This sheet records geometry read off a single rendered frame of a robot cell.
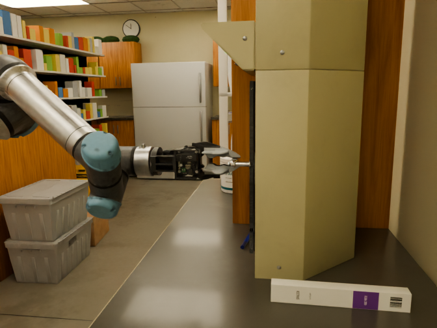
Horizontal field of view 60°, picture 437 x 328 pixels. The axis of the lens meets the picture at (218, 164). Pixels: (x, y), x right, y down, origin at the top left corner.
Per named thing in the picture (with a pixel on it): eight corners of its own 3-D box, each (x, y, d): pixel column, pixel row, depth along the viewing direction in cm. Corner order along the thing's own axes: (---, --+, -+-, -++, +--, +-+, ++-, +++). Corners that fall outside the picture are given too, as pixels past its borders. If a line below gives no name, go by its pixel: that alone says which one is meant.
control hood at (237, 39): (260, 75, 111) (260, 40, 109) (255, 70, 80) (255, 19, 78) (221, 77, 113) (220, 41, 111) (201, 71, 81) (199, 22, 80)
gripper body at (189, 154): (198, 181, 90) (149, 179, 92) (205, 174, 98) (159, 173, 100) (198, 148, 89) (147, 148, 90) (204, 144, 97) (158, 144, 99)
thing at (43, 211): (94, 216, 327) (92, 179, 321) (55, 244, 268) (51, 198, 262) (49, 215, 333) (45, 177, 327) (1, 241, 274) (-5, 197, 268)
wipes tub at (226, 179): (251, 186, 174) (251, 153, 171) (250, 194, 161) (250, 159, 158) (223, 186, 175) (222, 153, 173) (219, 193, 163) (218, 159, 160)
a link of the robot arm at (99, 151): (2, 27, 94) (135, 139, 79) (14, 63, 103) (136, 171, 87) (-46, 44, 88) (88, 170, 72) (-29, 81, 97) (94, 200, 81)
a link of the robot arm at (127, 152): (97, 184, 98) (106, 159, 104) (138, 185, 97) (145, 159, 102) (86, 164, 92) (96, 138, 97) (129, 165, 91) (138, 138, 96)
